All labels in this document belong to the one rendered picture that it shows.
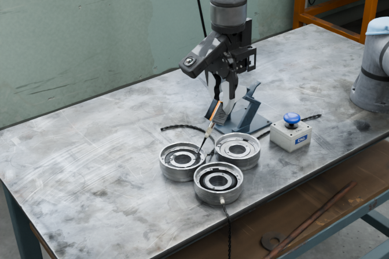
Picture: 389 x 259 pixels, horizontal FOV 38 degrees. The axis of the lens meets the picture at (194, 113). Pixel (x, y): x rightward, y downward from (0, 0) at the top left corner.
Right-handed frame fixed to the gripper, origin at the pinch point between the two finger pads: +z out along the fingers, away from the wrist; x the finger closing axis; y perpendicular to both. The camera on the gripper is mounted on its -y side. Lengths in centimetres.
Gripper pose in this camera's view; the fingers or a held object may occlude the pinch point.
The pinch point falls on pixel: (220, 107)
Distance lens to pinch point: 124.8
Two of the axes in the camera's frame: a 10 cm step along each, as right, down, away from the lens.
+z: 0.2, 8.5, 5.3
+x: -6.1, -4.0, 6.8
